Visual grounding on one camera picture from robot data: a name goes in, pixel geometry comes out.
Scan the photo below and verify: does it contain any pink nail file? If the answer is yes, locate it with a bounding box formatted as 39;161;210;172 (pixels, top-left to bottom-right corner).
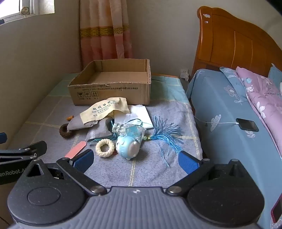
65;141;87;159

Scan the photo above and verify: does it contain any brown braided ring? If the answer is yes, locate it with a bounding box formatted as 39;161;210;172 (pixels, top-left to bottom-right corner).
59;123;72;139

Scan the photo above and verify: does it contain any grey fabric sachet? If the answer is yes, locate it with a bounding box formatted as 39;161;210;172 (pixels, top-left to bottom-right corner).
85;117;112;141
67;115;112;131

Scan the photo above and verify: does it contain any blue tassel ornament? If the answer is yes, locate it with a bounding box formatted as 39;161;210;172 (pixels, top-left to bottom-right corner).
142;116;183;167

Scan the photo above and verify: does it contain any blue white toy figure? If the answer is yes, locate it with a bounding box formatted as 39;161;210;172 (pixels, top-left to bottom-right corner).
115;136;140;160

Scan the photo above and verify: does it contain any blue embroidered pouch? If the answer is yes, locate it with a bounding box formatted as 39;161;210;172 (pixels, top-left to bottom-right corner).
112;123;146;143

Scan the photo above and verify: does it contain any grey checked table cover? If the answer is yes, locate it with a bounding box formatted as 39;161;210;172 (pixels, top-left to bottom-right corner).
9;76;203;188

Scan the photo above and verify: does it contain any small orange object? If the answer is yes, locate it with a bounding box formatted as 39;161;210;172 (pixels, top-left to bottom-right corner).
66;115;74;121

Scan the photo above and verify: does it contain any black smartphone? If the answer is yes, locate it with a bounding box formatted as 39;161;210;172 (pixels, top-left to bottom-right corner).
236;118;259;132

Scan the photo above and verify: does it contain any yellow printed lens cloth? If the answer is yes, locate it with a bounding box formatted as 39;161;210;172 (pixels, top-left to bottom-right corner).
80;97;130;124

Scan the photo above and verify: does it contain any white folded cloth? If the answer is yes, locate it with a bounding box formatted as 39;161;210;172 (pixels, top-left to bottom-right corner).
114;105;154;129

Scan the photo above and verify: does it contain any open cardboard box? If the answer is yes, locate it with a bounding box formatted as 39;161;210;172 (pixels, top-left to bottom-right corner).
68;59;152;106

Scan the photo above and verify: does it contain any red phone at edge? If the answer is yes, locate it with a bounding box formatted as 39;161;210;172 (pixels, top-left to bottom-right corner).
271;194;282;223

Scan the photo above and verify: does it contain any purple floral quilt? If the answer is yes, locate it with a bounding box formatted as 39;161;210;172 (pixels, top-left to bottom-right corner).
236;67;281;153

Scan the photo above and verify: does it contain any blue pillow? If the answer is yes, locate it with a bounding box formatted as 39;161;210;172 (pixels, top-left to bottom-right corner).
268;63;282;90

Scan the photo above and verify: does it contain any wooden headboard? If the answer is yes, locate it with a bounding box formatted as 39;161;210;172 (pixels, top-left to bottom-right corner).
192;6;281;77

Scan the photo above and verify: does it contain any window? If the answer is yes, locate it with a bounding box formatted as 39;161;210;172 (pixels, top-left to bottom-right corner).
0;0;55;24

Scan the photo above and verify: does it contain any pink striped curtain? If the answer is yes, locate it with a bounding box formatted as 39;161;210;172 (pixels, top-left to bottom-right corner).
80;0;133;67

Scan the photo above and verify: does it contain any white charging cable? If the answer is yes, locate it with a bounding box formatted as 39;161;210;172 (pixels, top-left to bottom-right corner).
194;115;240;126

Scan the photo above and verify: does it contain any white wall charger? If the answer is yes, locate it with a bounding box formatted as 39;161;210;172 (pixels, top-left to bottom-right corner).
180;69;190;82

